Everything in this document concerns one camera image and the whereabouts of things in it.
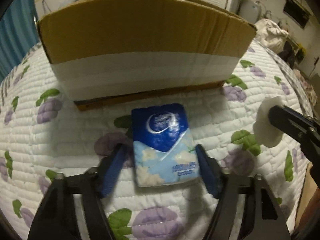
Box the small white sock roll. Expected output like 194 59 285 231
253 96 284 148

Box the blue tissue packet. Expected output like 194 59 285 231
131 103 200 187

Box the grey checkered bed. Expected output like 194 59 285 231
266 49 318 117

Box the white quilted floral mat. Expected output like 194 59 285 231
1 41 312 239

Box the white clothes pile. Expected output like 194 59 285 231
254 18 289 54

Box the black range hood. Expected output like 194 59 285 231
283 0 311 29

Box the grey washing machine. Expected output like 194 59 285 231
238 0 261 24

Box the brown cardboard box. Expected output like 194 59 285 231
37 0 257 111

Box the teal window curtain left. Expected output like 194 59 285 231
1 0 39 80

